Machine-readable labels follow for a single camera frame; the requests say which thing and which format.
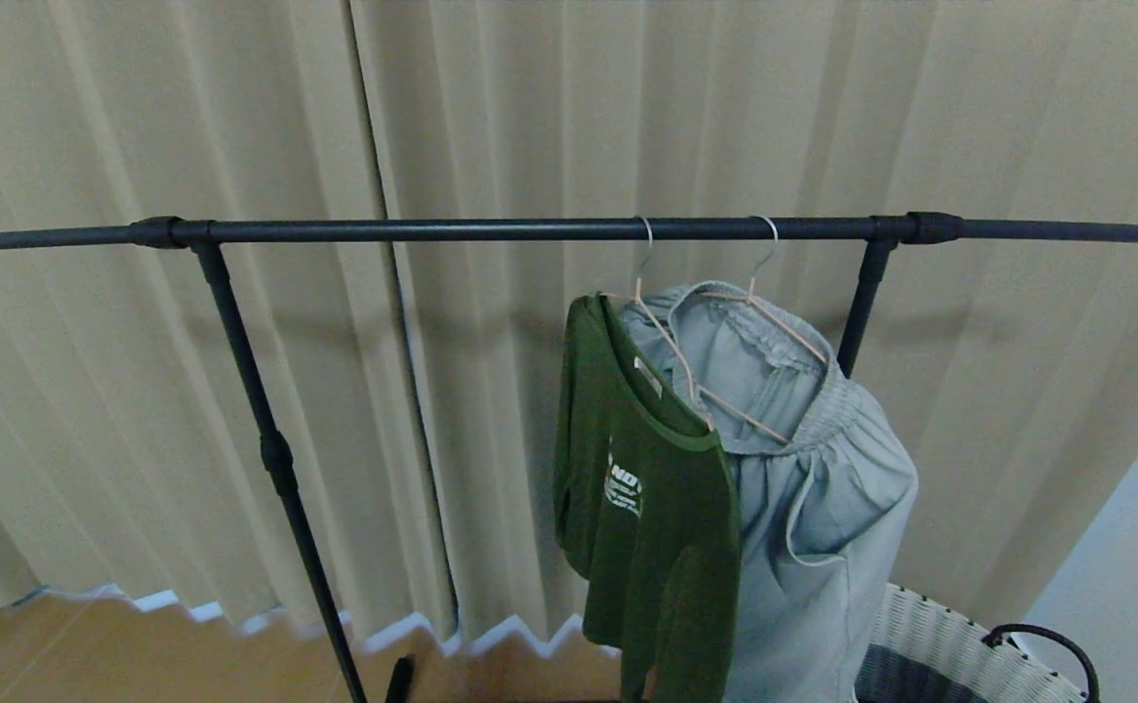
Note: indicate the pink clothes hanger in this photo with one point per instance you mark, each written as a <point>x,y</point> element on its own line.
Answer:
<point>671,350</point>
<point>786,334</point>

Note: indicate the green long-sleeved shirt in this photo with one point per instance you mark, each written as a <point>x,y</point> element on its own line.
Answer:
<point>647,508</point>

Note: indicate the pale grey garment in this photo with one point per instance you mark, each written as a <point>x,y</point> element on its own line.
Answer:
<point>823,508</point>

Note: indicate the black clothes rack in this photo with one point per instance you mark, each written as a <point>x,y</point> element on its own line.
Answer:
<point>432,230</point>

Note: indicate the white laundry basket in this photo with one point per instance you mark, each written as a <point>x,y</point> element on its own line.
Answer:
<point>930,635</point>

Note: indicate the beige curtain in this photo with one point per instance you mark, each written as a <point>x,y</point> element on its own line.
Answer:
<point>530,98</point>

